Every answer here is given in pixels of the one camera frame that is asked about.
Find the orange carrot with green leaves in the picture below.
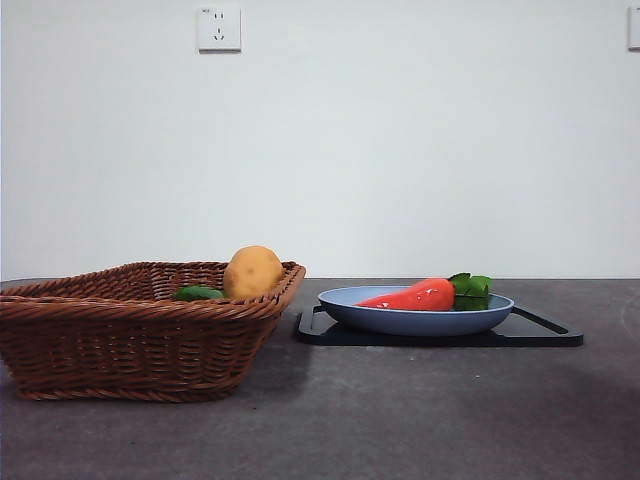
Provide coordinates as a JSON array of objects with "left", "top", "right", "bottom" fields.
[{"left": 352, "top": 272, "right": 496, "bottom": 313}]

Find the blue round plate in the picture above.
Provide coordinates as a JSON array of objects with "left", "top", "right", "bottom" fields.
[{"left": 317, "top": 285, "right": 516, "bottom": 338}]

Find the yellow-brown potato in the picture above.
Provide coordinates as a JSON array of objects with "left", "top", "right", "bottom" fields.
[{"left": 222, "top": 244, "right": 286, "bottom": 302}]

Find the green vegetable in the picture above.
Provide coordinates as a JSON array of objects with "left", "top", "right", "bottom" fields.
[{"left": 173, "top": 284, "right": 227, "bottom": 302}]

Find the brown wicker basket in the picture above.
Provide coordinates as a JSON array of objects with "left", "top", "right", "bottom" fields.
[{"left": 0, "top": 260, "right": 307, "bottom": 404}]

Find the black rectangular tray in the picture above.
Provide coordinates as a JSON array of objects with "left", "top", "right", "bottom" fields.
[{"left": 297, "top": 304, "right": 586, "bottom": 349}]

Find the white wall socket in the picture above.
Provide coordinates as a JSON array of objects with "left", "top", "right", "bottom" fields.
[{"left": 197, "top": 5, "right": 243, "bottom": 55}]

